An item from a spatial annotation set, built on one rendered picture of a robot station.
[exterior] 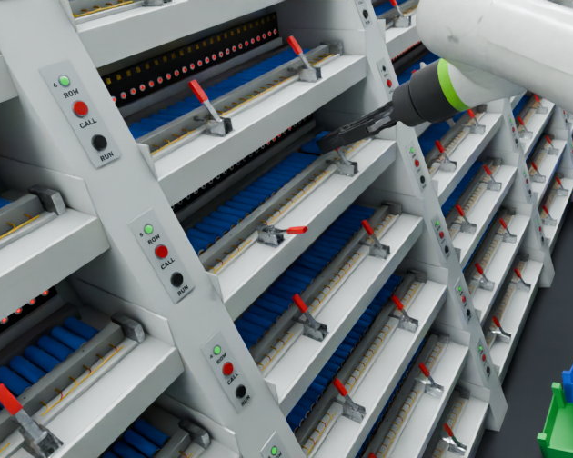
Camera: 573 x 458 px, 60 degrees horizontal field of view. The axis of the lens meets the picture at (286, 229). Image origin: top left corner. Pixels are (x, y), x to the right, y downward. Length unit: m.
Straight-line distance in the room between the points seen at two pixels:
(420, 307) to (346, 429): 0.37
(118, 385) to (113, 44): 0.43
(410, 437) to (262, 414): 0.51
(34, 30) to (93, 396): 0.43
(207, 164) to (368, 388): 0.58
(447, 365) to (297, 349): 0.57
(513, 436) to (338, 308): 0.80
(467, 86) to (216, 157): 0.39
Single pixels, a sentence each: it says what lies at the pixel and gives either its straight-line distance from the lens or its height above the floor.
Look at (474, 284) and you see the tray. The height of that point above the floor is 0.33.
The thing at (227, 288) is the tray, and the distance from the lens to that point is 0.75.
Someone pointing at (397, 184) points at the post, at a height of 0.79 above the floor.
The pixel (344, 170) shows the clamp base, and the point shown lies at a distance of 1.01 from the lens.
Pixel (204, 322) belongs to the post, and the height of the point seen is 0.90.
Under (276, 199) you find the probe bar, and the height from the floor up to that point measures 0.95.
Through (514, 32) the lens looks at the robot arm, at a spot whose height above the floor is 1.10.
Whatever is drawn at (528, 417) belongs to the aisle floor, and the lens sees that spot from 1.65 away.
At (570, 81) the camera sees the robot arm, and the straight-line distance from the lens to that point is 0.57.
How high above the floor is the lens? 1.19
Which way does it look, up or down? 19 degrees down
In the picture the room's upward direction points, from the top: 25 degrees counter-clockwise
